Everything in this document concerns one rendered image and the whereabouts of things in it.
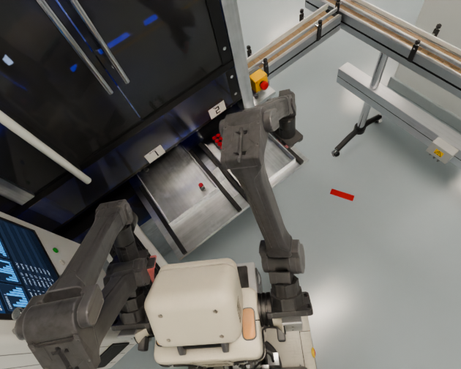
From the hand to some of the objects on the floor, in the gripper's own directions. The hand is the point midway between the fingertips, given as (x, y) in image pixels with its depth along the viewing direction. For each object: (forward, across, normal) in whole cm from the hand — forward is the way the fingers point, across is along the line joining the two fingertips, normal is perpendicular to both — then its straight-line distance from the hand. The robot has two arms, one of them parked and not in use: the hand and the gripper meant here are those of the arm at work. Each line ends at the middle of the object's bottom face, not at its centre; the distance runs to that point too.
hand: (287, 146), depth 116 cm
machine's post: (+106, -38, +5) cm, 113 cm away
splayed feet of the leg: (+108, -20, +84) cm, 138 cm away
